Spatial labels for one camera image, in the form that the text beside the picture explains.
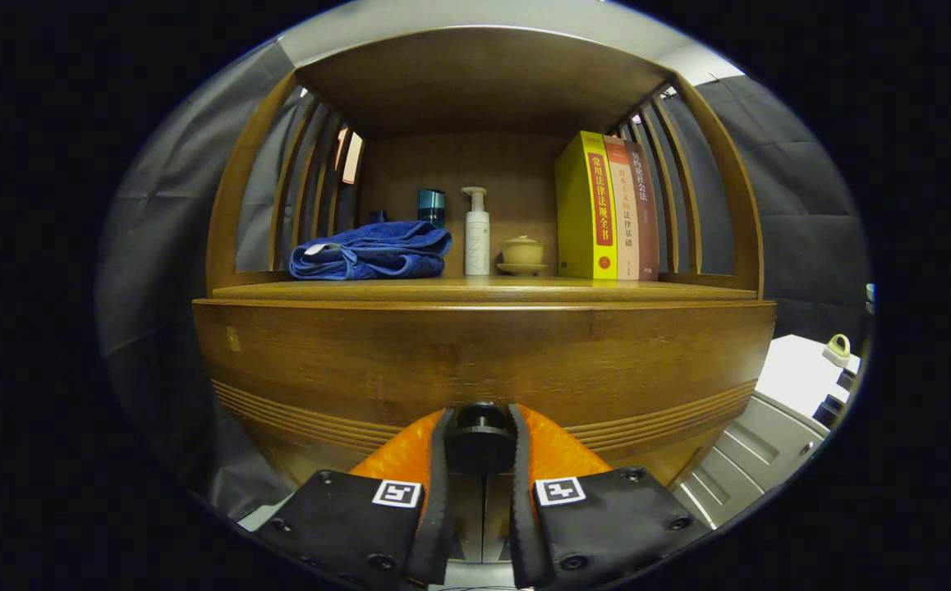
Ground beige lidded tea cup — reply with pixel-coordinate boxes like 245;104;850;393
496;236;549;277

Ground teal bottle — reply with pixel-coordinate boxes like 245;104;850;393
417;189;447;229

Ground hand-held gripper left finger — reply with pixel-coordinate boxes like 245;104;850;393
255;406;456;590

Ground white pump bottle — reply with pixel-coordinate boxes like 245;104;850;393
461;186;492;277

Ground wooden countertop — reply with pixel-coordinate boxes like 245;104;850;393
211;275;760;302

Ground wooden cabinet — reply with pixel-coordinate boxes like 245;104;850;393
193;25;777;567

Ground white side cabinet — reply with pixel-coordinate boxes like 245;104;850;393
673;332;862;530

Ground orange and white book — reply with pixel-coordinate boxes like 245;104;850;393
604;136;641;281

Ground brown book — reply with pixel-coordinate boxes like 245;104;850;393
625;141;661;282

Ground blue folded towel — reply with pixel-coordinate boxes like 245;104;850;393
288;220;453;282

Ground yellow book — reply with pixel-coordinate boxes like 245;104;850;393
555;131;620;281

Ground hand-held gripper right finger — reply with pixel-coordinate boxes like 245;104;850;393
508;402;710;590

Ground wooden cabinet door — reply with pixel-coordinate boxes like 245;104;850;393
262;435;485;564
484;435;719;564

